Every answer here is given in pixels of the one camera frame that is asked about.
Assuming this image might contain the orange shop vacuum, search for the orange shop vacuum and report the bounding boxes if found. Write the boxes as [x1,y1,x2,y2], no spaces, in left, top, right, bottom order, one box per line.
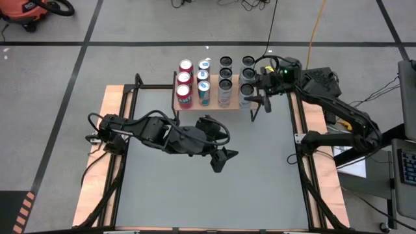
[0,0,75,33]

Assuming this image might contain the white paper sheet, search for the white paper sheet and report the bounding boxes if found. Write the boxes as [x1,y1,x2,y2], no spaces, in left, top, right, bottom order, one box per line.
[334,146,367,179]

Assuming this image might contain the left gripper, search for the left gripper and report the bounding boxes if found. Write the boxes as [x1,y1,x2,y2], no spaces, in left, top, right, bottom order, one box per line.
[167,125,239,174]

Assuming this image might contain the black keyboard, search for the black keyboard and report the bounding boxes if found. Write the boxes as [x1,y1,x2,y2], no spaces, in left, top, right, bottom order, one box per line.
[398,148,416,188]

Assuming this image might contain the red Fanta soda can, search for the red Fanta soda can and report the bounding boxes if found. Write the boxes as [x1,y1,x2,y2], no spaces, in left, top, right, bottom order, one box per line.
[175,84,193,110]
[176,71,193,86]
[178,58,195,74]

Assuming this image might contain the black mat orange stripes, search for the black mat orange stripes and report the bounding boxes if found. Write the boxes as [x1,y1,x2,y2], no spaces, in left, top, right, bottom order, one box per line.
[0,190,36,234]

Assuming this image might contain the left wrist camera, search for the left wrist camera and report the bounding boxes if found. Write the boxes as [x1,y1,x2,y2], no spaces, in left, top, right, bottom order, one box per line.
[194,116,222,136]

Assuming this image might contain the grey side desk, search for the grey side desk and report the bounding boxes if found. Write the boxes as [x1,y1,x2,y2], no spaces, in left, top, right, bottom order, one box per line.
[334,123,416,228]

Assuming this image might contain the white Celsius can blue palm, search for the white Celsius can blue palm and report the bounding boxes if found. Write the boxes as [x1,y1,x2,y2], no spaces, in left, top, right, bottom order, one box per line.
[239,83,255,110]

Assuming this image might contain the white Celsius can pink patch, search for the white Celsius can pink patch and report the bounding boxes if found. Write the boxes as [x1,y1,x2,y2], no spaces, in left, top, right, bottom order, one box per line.
[218,67,233,81]
[219,56,233,70]

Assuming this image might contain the white Celsius Peach Vibe can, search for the white Celsius Peach Vibe can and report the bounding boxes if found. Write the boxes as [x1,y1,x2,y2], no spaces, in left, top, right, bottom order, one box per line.
[217,79,233,108]

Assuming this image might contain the black aluminium table frame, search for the black aluminium table frame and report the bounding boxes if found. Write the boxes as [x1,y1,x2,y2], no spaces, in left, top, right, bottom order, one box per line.
[73,73,352,234]

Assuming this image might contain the black perforated computer box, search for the black perforated computer box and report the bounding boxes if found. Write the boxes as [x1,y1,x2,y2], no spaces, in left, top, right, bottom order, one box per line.
[300,66,343,98]

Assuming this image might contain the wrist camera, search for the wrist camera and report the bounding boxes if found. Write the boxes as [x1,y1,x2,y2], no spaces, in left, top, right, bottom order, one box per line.
[194,116,222,136]
[278,57,302,84]

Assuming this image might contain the wooden shelf black frame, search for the wooden shelf black frame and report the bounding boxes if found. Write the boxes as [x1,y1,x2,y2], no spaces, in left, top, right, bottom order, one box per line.
[171,73,261,124]

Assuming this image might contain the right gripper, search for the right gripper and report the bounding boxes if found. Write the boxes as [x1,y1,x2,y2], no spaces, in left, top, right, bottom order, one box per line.
[243,73,295,114]

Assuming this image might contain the thin black cable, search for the thin black cable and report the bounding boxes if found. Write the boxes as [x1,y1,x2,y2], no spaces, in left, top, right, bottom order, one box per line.
[253,0,280,76]

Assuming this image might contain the white Celsius can blue band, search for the white Celsius can blue band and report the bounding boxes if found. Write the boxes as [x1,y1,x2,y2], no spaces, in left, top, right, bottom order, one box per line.
[241,55,256,70]

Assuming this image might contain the grey laptop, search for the grey laptop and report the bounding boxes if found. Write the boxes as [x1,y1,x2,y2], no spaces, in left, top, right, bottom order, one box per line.
[398,60,416,142]

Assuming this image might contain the white Celsius Arctic Vibe can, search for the white Celsius Arctic Vibe can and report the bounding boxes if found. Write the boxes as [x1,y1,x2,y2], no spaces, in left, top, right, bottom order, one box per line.
[240,67,257,84]

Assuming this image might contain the yellow power cable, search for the yellow power cable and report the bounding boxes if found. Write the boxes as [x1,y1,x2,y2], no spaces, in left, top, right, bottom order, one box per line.
[305,0,328,71]

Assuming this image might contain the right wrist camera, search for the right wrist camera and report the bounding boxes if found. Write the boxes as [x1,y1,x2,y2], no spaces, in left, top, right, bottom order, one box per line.
[278,57,302,84]

